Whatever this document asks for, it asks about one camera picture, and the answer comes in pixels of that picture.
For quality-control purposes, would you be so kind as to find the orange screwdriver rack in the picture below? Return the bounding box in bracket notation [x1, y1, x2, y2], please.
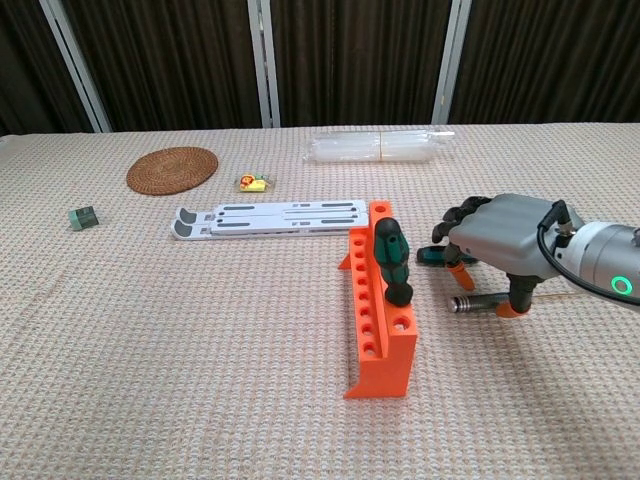
[337, 199, 419, 400]

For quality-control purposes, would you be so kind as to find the large green black screwdriver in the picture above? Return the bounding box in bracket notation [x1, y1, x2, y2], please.
[373, 217, 415, 307]

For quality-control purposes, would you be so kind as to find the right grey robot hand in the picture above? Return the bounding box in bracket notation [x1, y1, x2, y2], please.
[432, 193, 585, 320]

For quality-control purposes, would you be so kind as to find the beige woven tablecloth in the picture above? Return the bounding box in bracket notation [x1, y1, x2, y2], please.
[0, 123, 640, 480]

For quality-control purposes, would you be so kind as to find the grey metal partition post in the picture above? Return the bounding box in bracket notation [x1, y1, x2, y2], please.
[39, 0, 112, 134]
[432, 0, 472, 125]
[247, 0, 281, 129]

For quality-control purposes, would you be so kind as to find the small green box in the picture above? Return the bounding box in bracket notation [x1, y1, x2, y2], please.
[68, 205, 101, 233]

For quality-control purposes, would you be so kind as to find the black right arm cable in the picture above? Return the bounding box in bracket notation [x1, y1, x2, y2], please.
[537, 199, 640, 306]

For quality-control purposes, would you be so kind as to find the round woven rattan coaster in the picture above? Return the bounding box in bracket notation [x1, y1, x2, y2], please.
[126, 146, 220, 196]

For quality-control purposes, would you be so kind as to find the yellow lion toy packet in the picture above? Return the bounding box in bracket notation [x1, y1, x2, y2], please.
[233, 171, 279, 194]

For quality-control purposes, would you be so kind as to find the clear plastic tube bundle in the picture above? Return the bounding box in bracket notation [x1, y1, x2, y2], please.
[302, 128, 457, 164]

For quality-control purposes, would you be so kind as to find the white folding laptop stand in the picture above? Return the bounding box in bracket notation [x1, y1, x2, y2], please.
[168, 199, 371, 242]

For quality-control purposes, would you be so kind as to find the small green black screwdriver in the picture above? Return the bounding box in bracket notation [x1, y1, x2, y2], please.
[416, 245, 484, 267]

